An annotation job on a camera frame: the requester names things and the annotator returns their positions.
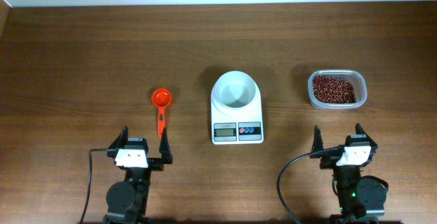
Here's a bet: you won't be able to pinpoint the orange plastic measuring scoop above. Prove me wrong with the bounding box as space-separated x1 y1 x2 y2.
152 88 172 138

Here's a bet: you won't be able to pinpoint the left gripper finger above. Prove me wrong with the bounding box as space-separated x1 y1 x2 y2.
159 127 173 164
108 126 128 150

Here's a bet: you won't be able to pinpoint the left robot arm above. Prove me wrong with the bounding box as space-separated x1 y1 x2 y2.
103 127 173 223

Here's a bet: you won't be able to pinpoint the white digital kitchen scale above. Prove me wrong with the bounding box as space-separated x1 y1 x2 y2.
211 91 264 145

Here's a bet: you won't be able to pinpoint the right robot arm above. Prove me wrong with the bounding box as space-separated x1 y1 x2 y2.
310 124 389 223

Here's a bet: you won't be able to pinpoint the white round bowl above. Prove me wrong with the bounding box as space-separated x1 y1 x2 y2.
211 71 259 109

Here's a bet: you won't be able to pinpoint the clear plastic food container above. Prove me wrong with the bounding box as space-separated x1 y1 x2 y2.
308 70 367 109

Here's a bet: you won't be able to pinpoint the red adzuki beans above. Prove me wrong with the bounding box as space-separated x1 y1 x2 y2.
312 76 356 104

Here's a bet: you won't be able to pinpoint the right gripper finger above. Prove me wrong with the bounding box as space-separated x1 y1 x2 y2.
354 123 366 135
311 126 324 153

